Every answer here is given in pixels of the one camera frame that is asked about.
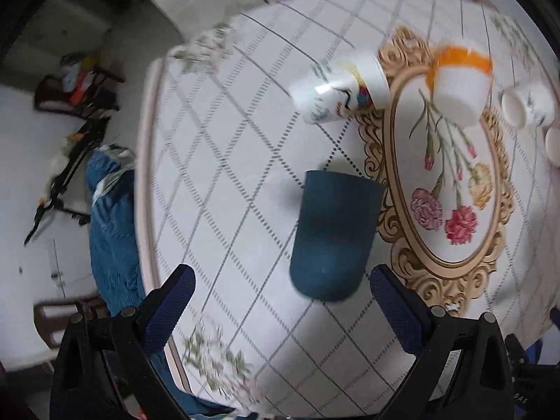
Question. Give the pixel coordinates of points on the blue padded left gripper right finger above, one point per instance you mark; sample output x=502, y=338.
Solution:
x=401, y=308

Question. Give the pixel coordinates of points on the floral diamond pattern tablecloth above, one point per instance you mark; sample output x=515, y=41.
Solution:
x=287, y=153

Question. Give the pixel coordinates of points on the white paper cup bamboo print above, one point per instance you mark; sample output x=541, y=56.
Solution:
x=530, y=103

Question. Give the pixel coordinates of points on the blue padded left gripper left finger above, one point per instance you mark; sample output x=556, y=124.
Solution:
x=163, y=307

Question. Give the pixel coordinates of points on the white paper cup colourful print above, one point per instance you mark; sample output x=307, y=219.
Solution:
x=340, y=88

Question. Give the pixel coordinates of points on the black exercise bench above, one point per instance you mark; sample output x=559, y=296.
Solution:
x=63, y=167

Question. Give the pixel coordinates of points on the red paper cup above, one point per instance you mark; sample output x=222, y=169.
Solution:
x=552, y=146

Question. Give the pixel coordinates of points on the blue quilted blanket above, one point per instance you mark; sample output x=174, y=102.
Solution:
x=115, y=262

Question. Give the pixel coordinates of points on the dark teal plastic cup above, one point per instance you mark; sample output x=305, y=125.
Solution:
x=336, y=228

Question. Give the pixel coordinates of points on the white and orange cup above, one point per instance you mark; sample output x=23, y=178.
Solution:
x=460, y=80

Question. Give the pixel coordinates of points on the dark wooden chair near left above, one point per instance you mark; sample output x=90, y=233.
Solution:
x=51, y=317

